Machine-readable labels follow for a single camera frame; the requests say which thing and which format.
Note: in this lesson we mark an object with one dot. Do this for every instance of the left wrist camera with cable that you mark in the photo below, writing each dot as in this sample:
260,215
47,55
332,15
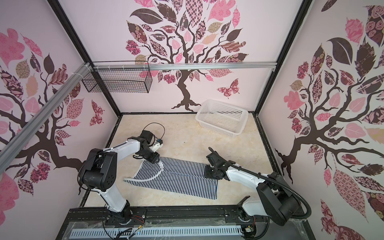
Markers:
158,142

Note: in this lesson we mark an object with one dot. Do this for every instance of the white plastic laundry basket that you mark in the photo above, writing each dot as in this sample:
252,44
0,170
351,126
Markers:
222,118

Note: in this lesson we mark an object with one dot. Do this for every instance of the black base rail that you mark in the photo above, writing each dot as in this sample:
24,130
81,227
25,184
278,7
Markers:
138,215

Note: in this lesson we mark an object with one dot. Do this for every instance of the silver aluminium back rail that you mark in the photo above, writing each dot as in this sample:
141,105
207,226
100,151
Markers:
196,66

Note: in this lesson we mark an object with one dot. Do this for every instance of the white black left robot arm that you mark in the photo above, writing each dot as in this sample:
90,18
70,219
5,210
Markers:
99,172

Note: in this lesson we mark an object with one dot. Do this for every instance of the white slotted cable duct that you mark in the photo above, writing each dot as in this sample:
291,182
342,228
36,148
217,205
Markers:
154,232

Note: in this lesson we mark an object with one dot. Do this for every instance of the silver aluminium left rail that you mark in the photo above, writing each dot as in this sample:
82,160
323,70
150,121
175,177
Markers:
12,149

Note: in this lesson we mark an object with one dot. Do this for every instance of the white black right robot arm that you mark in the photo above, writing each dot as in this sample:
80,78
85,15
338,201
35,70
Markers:
276,200

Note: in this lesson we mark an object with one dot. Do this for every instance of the black metal frame post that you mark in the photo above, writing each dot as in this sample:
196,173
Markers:
68,27

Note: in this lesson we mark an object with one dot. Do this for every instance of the blue white striped tank top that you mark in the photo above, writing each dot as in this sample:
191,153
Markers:
175,176

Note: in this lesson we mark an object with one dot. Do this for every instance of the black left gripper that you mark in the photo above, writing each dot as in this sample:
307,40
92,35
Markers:
153,159

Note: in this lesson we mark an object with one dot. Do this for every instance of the black wire mesh basket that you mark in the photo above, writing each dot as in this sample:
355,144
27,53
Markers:
119,77

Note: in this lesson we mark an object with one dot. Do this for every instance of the silver aluminium rail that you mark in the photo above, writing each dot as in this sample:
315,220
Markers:
12,149
196,66

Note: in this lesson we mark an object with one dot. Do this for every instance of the black right frame post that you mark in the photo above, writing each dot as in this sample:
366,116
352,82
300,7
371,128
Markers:
293,32

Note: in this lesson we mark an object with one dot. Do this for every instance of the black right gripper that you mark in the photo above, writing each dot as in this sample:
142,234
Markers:
207,173

